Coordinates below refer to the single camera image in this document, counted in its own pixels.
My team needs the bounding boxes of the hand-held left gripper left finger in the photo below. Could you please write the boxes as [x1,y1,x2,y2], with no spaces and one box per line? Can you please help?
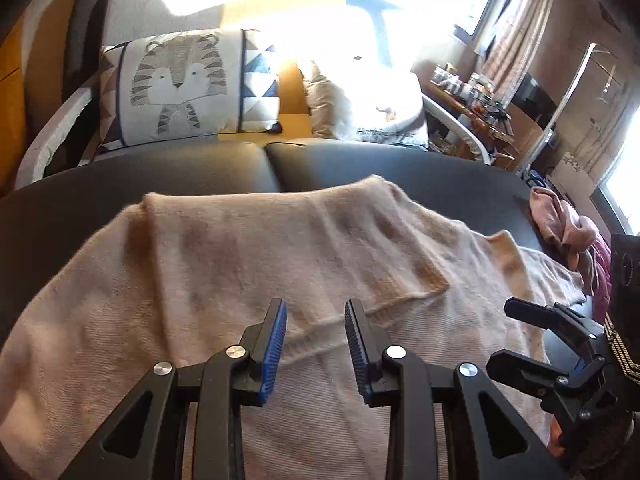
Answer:
[60,297,288,480]

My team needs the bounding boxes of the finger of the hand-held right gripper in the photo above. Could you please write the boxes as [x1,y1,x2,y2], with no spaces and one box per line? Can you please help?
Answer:
[504,297,608,356]
[486,350,593,403]

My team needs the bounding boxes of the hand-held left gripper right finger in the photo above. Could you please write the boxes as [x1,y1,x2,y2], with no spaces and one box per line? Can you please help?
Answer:
[344,298,571,480]

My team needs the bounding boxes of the beige knit sweater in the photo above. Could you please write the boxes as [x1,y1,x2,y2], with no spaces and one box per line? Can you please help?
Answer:
[0,175,586,480]

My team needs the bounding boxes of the person's right hand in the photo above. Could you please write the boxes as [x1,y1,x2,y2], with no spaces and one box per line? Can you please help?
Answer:
[547,419,571,461]

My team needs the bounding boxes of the pink knit sweater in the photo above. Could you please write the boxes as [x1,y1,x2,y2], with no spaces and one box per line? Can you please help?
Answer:
[530,186,601,281]

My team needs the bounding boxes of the small side window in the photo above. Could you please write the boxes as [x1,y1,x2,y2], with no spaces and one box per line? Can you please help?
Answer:
[592,125,640,231]

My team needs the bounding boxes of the white printed carton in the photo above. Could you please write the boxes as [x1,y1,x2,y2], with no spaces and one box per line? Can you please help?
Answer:
[547,150,593,196]

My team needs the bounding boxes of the white metal stand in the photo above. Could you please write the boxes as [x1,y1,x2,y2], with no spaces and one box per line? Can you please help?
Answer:
[520,42,621,173]

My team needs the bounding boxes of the black monitor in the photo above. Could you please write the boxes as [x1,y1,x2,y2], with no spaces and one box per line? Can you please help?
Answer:
[510,72,558,121]

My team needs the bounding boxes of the wooden side table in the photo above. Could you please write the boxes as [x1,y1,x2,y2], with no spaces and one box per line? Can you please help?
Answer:
[422,87,516,161]

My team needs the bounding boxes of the row of glass jars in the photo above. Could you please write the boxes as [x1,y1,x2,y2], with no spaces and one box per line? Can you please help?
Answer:
[432,62,501,111]

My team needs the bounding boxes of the deer print cushion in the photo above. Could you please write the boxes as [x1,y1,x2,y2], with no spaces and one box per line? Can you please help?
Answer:
[297,57,431,148]

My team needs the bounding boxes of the beige patterned curtain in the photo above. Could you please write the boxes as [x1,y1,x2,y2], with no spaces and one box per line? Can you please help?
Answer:
[475,0,556,106]

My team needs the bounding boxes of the tiger print cushion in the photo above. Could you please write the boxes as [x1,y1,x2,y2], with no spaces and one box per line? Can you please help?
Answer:
[97,29,283,153]

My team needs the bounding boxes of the wooden wardrobe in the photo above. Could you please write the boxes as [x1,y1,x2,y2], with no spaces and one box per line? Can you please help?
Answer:
[0,30,31,191]

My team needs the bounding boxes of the grey fabric sofa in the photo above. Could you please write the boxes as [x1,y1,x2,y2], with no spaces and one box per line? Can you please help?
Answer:
[15,0,493,191]

